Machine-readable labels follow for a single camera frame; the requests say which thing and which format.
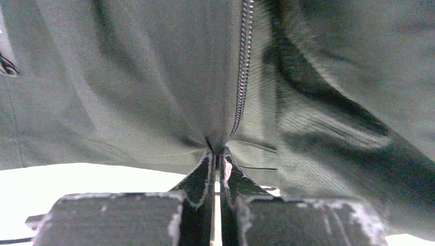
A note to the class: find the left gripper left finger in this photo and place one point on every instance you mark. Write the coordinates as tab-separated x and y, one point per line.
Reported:
180	216

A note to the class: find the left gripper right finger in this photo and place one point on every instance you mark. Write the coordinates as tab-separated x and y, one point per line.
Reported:
252	216

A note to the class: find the black zip jacket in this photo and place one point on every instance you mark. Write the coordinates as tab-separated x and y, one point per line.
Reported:
311	97

